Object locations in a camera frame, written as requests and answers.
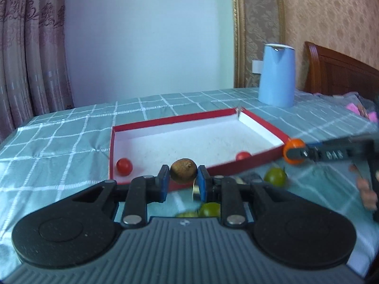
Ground orange tangerine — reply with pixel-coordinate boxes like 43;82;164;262
283;138;306;165

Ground gold wall moulding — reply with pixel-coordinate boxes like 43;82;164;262
232;0;287;88

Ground pink items on bed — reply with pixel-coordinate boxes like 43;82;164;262
346;103;378;122

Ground brown longan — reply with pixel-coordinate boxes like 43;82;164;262
170;158;197;184

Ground large green tomato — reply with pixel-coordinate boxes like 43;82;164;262
198;202;220;217

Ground red cherry tomato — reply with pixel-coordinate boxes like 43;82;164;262
116;158;133;176
235;151;251;161

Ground light blue kettle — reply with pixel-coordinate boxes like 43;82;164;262
258;44;295;108

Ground white wall socket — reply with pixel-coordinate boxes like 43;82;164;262
252;60;263;74

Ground teal checked tablecloth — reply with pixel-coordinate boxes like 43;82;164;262
1;88;378;278

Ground small green tomato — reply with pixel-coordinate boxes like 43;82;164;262
263;167;287;187

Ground green cucumber piece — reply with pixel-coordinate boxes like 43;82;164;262
175;211;199;218

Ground eggplant piece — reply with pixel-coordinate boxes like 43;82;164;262
192;183;202;201
236;174;263;185

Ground red cardboard box tray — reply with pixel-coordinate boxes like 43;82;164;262
108;108;290;184

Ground pink patterned curtain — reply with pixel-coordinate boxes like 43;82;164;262
1;0;73;140

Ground person's right hand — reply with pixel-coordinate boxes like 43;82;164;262
349;164;378;211

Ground wooden headboard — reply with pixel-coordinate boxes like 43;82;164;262
304;42;378;101

